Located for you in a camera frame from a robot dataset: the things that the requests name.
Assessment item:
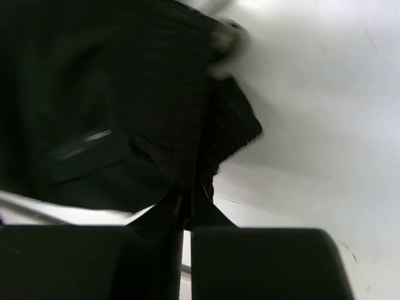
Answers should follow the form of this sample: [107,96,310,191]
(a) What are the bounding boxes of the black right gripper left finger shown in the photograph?
[0,184,184,300]

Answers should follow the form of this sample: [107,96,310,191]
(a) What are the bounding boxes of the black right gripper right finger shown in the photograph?
[187,184,356,300]

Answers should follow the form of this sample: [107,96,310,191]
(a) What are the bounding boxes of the black shorts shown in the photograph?
[1,1,263,229]

